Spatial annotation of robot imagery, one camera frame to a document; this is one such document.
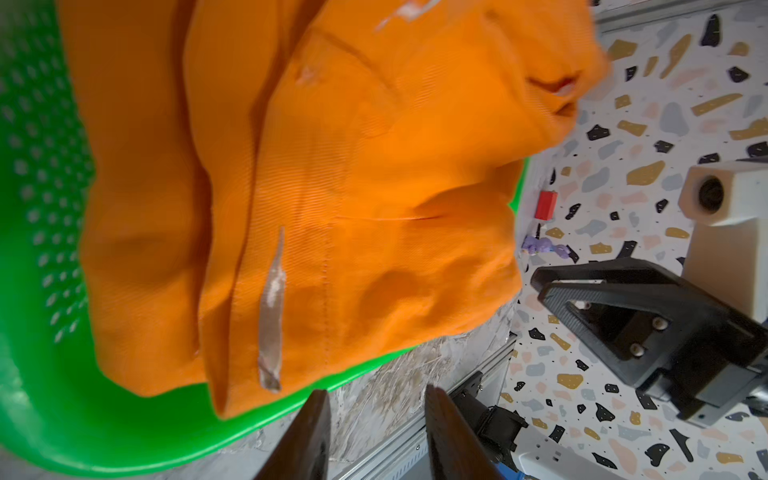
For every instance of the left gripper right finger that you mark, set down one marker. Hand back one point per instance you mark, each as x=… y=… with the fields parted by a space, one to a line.
x=455 y=453

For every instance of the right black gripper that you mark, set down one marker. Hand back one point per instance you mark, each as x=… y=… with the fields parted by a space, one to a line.
x=656 y=331

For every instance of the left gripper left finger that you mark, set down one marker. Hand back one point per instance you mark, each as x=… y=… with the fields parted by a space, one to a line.
x=303 y=451

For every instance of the orange pants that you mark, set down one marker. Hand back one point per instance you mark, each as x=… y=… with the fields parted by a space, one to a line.
x=287 y=189

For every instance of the green plastic basket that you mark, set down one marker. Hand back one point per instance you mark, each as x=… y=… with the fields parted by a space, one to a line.
x=58 y=411

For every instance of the small purple toy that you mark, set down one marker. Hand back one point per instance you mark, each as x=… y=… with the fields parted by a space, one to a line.
x=534 y=246

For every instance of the small red block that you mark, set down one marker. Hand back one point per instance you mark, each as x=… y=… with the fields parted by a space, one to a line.
x=546 y=205

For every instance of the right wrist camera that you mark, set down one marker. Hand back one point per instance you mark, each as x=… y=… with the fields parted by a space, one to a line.
x=727 y=253

